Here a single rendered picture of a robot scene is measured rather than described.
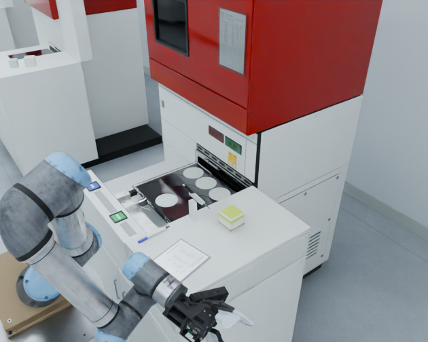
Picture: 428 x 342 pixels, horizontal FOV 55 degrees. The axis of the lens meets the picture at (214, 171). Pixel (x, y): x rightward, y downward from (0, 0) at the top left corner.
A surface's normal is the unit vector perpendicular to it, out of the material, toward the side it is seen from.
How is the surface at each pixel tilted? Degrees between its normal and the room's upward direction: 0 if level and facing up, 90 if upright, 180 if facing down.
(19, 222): 61
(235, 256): 0
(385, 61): 90
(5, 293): 44
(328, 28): 90
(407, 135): 90
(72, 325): 0
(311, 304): 0
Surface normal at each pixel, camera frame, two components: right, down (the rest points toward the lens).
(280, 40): 0.59, 0.44
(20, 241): 0.22, 0.24
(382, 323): 0.00, -0.83
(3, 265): 0.43, -0.30
